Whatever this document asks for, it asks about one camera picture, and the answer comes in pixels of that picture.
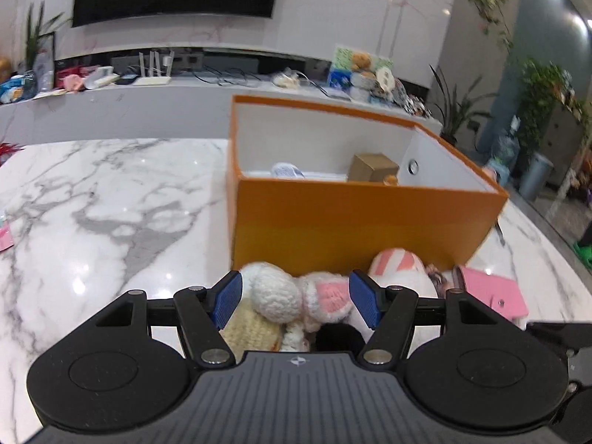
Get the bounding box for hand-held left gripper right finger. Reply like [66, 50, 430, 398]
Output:
[349, 269, 507, 365]

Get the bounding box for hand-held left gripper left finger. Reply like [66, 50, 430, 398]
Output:
[88, 269, 244, 365]

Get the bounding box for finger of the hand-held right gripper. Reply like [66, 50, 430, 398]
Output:
[525, 320, 592, 357]

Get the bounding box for crochet bunny doll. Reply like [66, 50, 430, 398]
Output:
[219, 263, 354, 354]

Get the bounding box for white plush toy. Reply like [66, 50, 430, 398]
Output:
[314, 248, 438, 352]

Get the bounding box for orange cardboard box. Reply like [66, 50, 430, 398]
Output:
[226, 95, 509, 273]

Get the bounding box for pink card wallet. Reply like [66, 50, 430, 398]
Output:
[453, 265, 529, 329]

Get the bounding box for brown gift box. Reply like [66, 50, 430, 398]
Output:
[348, 152, 400, 185]

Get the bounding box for white cream tube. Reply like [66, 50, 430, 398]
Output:
[270, 162, 306, 179]

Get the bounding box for green floor object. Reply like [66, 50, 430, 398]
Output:
[573, 240, 592, 269]

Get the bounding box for grey trash can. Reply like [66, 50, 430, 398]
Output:
[518, 152, 555, 202]

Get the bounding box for light blue stool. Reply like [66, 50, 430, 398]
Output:
[488, 157, 512, 185]

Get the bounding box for blue water bottle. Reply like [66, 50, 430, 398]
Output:
[499, 118, 521, 169]

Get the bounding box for potted plant in black pot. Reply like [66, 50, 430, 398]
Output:
[428, 62, 498, 146]

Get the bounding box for black white cow figurines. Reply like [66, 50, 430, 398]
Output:
[398, 88, 431, 116]

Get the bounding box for grey cabinet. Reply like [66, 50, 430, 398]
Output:
[539, 102, 586, 176]

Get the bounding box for grey knitted basket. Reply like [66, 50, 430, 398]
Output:
[351, 71, 377, 100]

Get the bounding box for round white paper fan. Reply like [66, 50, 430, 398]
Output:
[374, 65, 396, 91]

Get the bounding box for white power strip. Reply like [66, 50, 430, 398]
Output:
[270, 68, 308, 88]

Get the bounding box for white router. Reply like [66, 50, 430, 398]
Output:
[134, 48, 174, 86]

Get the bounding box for green climbing plant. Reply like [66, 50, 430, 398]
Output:
[515, 55, 579, 162]

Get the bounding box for white plastic tray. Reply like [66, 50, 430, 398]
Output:
[83, 67, 121, 88]

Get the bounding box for red feather decoration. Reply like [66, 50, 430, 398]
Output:
[0, 141, 24, 167]

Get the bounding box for pink boxes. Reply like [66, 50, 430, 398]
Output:
[55, 67, 88, 91]

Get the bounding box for blue snack packets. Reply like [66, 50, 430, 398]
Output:
[0, 74, 35, 102]

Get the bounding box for hanging vine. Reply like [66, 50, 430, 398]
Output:
[465, 0, 514, 51]

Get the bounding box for green plant in glass vase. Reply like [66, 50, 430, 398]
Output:
[21, 0, 70, 88]

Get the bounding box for black cables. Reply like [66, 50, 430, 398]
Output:
[192, 67, 264, 86]

